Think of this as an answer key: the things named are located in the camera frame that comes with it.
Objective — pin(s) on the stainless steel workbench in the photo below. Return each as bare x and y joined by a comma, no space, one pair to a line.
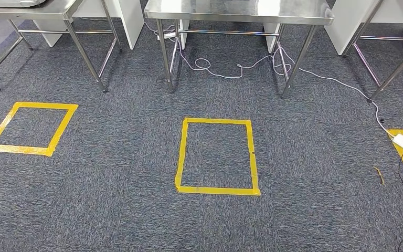
239,12
396,70
31,12

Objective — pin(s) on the yellow tape scrap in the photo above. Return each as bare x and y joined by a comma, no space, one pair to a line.
379,175

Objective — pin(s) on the grey flat tray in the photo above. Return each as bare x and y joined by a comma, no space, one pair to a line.
10,2

